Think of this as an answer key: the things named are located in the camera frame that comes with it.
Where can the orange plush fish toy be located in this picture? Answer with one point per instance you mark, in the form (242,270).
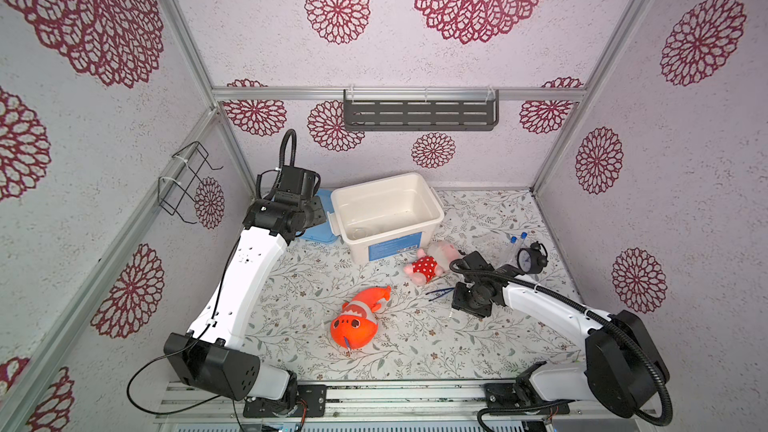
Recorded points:
(356,326)

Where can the blue capped test tube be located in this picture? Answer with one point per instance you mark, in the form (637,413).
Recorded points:
(510,253)
(520,245)

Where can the dark grey wall shelf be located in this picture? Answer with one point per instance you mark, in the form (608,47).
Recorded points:
(419,115)

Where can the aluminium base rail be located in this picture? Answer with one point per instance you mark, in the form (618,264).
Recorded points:
(396,400)

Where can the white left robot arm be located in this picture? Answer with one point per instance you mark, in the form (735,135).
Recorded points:
(211,355)

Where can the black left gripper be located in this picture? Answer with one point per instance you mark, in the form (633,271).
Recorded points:
(318,211)

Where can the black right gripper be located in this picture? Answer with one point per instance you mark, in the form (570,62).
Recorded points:
(456,301)

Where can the blue plastic tweezers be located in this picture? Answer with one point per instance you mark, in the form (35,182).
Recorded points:
(439,293)

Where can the pink plush pig toy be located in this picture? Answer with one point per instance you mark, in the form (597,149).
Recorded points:
(432,262)

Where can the blue plastic lid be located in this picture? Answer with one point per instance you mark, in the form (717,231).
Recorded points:
(322,233)

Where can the black wire wall rack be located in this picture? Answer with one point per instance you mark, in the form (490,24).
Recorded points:
(172,191)

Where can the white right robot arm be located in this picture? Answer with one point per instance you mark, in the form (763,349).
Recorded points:
(622,369)

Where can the white plastic storage bin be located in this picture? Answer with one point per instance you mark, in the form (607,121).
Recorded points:
(402,213)

